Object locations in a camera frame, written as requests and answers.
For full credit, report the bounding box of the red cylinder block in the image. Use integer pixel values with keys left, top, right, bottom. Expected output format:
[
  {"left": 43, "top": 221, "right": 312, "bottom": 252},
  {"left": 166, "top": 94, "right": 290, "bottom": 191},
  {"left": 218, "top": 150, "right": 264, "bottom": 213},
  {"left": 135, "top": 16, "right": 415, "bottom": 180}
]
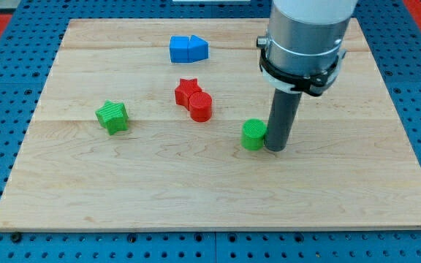
[{"left": 189, "top": 91, "right": 213, "bottom": 122}]

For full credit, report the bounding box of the green cylinder block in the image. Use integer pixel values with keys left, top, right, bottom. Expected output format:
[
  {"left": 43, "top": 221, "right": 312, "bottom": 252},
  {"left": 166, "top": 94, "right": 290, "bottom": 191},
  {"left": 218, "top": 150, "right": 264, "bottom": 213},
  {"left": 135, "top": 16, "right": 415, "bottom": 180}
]
[{"left": 240, "top": 118, "right": 266, "bottom": 150}]

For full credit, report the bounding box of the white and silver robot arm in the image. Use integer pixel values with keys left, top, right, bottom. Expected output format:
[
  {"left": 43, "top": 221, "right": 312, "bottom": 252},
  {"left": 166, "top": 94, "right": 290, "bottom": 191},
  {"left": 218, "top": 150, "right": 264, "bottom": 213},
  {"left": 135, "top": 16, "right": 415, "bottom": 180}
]
[{"left": 257, "top": 0, "right": 357, "bottom": 96}]

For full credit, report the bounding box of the blue cube block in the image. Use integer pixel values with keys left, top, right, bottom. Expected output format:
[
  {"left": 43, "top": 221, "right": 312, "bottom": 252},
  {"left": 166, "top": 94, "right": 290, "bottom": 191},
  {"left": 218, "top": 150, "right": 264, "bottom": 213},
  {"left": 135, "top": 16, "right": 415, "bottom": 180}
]
[{"left": 169, "top": 36, "right": 189, "bottom": 63}]

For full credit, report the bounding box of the green star block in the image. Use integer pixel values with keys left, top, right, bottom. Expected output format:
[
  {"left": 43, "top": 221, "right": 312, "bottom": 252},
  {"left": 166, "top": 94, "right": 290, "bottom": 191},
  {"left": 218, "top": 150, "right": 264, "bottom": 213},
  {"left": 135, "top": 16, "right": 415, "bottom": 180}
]
[{"left": 95, "top": 100, "right": 129, "bottom": 135}]

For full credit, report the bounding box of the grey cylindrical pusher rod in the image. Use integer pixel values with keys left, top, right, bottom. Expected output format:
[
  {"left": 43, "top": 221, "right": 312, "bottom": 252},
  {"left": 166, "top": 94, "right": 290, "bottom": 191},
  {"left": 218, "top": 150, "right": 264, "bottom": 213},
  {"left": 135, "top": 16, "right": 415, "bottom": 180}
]
[{"left": 265, "top": 89, "right": 302, "bottom": 152}]

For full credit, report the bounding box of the red star block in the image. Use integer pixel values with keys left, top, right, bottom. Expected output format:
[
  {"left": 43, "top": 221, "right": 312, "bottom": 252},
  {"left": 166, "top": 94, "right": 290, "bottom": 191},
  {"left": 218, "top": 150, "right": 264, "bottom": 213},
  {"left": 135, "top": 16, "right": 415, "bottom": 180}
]
[{"left": 174, "top": 78, "right": 202, "bottom": 110}]

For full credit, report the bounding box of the light wooden board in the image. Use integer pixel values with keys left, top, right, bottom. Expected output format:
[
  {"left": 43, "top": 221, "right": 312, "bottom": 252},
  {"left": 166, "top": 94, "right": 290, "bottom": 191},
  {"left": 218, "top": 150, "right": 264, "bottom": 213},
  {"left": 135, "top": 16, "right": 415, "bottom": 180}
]
[{"left": 0, "top": 19, "right": 421, "bottom": 232}]

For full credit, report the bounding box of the blue pentagon block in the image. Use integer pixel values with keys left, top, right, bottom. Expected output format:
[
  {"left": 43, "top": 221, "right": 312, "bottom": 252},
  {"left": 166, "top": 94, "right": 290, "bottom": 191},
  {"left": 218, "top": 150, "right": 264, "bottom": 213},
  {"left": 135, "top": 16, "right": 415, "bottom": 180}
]
[{"left": 188, "top": 35, "right": 209, "bottom": 62}]

